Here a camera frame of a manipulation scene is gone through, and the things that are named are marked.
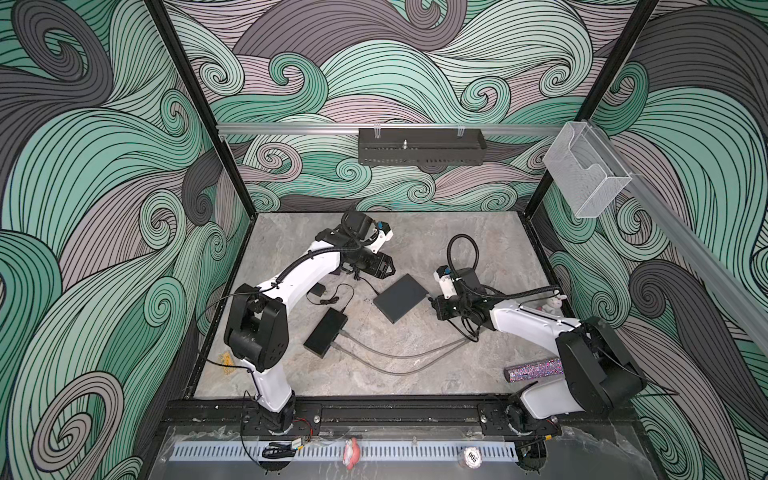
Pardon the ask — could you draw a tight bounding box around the large black network switch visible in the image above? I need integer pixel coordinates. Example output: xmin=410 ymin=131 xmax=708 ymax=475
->
xmin=373 ymin=274 xmax=428 ymax=324

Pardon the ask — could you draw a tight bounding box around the small black ribbed switch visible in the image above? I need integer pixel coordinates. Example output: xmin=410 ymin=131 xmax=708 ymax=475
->
xmin=303 ymin=308 xmax=348 ymax=358

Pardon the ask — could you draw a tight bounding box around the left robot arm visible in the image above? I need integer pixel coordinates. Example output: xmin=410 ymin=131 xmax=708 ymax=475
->
xmin=223 ymin=211 xmax=395 ymax=432

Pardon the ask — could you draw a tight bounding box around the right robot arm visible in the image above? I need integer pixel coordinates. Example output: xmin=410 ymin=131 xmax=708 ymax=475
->
xmin=430 ymin=233 xmax=649 ymax=430

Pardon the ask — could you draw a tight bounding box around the pink bunny figurine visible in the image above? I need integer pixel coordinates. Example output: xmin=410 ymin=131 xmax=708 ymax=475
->
xmin=540 ymin=293 xmax=568 ymax=316

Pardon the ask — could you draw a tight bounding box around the glittery purple microphone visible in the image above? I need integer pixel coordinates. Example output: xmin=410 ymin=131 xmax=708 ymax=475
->
xmin=503 ymin=358 xmax=564 ymax=383

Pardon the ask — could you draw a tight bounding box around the round white pink object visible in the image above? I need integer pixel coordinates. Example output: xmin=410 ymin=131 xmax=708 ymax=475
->
xmin=459 ymin=446 xmax=483 ymax=470

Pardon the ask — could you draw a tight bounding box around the small yellow block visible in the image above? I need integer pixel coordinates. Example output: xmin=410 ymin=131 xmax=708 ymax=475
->
xmin=218 ymin=352 xmax=235 ymax=375

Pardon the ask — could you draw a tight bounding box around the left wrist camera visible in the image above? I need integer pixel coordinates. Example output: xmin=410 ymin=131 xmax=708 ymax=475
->
xmin=366 ymin=221 xmax=393 ymax=254

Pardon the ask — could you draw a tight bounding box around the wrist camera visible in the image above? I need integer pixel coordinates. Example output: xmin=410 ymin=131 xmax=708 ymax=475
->
xmin=366 ymin=221 xmax=393 ymax=254
xmin=434 ymin=266 xmax=457 ymax=299

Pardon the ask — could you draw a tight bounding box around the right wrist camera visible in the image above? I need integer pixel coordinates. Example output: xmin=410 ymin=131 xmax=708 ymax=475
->
xmin=434 ymin=266 xmax=457 ymax=299

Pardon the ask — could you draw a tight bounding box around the black perforated wall tray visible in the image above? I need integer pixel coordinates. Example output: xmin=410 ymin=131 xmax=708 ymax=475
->
xmin=357 ymin=127 xmax=488 ymax=169

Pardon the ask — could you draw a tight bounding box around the pink toy on duct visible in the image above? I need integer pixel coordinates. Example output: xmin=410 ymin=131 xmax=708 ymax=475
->
xmin=342 ymin=438 xmax=361 ymax=470

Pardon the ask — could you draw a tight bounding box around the clear acrylic wall box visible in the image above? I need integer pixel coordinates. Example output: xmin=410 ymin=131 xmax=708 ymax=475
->
xmin=544 ymin=121 xmax=631 ymax=219

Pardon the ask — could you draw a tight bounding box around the white slotted cable duct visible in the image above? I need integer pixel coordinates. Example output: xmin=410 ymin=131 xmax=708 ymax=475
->
xmin=169 ymin=440 xmax=518 ymax=464

